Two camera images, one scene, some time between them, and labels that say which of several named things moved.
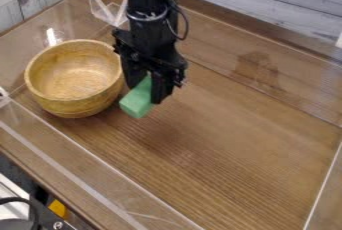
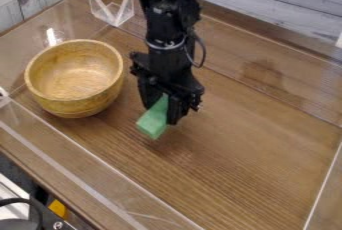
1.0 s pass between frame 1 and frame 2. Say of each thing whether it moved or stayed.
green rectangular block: moved
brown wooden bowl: stayed
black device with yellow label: stayed
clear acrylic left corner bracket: stayed
